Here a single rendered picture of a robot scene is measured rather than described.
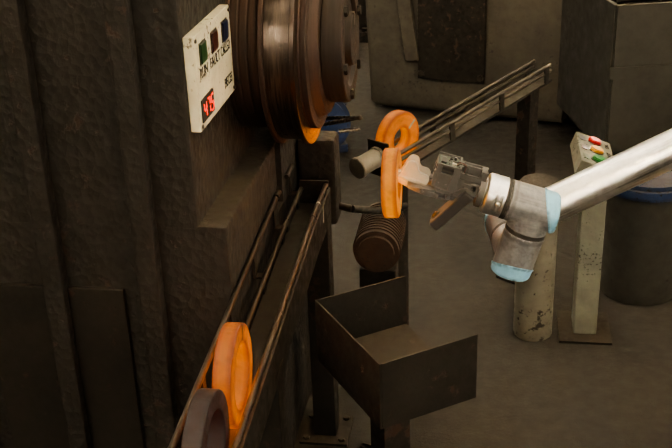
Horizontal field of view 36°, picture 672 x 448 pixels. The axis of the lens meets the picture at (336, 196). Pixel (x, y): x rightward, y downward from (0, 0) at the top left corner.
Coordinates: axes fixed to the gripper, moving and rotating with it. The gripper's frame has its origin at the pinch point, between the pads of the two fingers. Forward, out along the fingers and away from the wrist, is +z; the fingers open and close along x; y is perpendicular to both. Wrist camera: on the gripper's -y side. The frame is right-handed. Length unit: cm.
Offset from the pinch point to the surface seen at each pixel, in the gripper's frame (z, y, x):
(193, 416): 20, -13, 81
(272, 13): 32.5, 29.8, 6.9
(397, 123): 2, -10, -58
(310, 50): 23.6, 23.6, 4.0
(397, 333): -9.8, -21.7, 27.3
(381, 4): 25, -39, -289
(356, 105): 24, -96, -295
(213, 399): 18, -12, 77
